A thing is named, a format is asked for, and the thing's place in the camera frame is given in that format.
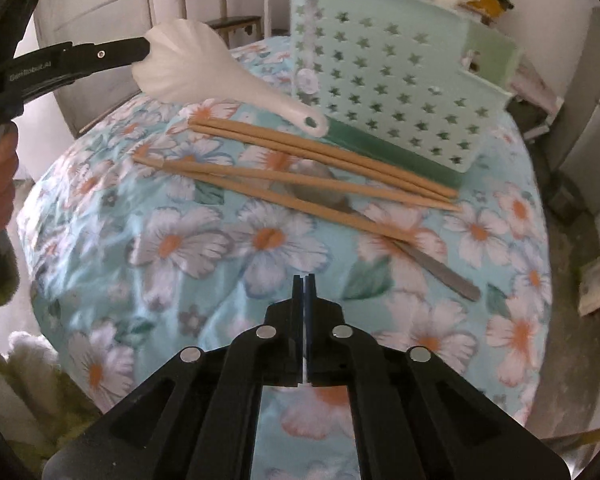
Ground pink floral folding bed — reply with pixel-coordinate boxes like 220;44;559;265
507;56;564;141

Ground yellow bag on table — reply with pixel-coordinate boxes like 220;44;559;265
464;0;515;25

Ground white ceramic spoon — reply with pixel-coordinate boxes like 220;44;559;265
132;18;329;138

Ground silver refrigerator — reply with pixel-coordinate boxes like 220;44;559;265
542;6;600;214

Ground stainless steel spoon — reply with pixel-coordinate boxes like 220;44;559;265
279;159;482;304

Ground floral turquoise tablecloth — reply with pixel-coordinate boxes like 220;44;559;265
17;34;554;480

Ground mint green utensil holder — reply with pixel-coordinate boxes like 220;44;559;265
290;0;521;188

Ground white door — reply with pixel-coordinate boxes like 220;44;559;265
33;0;154;139

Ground wooden chair dark seat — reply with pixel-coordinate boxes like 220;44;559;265
178;0;263;47

